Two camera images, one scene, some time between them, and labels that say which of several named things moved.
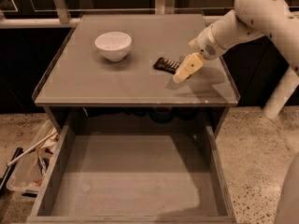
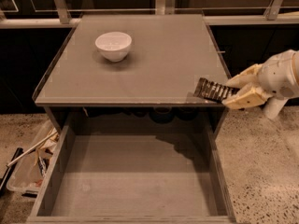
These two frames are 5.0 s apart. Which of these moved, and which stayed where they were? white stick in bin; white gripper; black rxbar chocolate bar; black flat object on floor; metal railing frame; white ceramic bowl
Moved: white gripper; black rxbar chocolate bar
Stayed: black flat object on floor; white ceramic bowl; metal railing frame; white stick in bin
